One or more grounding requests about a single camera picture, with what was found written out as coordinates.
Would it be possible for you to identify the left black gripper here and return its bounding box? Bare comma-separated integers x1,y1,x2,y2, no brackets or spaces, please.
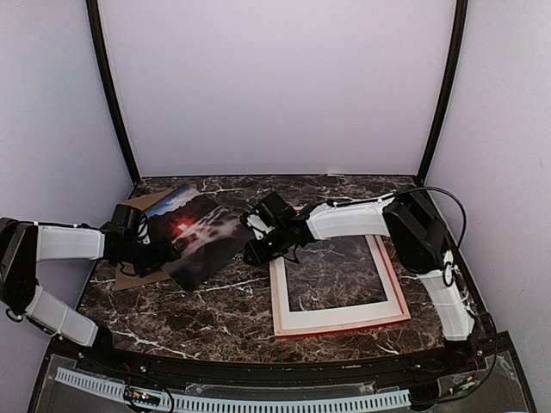
117,237,181,279

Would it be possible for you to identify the red wooden picture frame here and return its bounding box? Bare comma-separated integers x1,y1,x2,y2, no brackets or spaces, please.
268,206,411,341

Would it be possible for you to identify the brown cardboard backing board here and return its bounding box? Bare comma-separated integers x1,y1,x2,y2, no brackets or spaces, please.
115,190,170,291

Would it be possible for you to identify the landscape photo print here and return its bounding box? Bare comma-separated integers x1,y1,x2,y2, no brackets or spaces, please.
145,185,252,291

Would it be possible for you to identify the white photo mat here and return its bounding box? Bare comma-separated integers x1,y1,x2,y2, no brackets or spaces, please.
274,235,404,332

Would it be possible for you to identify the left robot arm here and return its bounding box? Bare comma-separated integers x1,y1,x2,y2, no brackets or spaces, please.
1,218,178,375

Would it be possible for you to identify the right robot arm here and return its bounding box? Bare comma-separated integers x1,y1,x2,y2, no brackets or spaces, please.
240,188,474,373

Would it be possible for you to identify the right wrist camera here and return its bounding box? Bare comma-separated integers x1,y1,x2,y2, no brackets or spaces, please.
255,192,297,228

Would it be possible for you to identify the white slotted cable duct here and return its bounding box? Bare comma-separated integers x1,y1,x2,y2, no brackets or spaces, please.
54,367,411,413

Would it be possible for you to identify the black front rail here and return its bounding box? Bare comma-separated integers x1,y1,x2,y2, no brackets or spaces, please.
51,333,509,391

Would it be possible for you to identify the left black corner post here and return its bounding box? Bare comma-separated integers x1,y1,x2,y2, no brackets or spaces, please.
85,0,141,186

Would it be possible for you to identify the black corner post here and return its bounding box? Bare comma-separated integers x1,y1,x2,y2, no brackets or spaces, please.
85,0,141,186
416,0,468,186

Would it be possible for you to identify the right black corner post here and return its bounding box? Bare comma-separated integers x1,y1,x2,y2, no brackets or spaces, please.
416,0,468,186

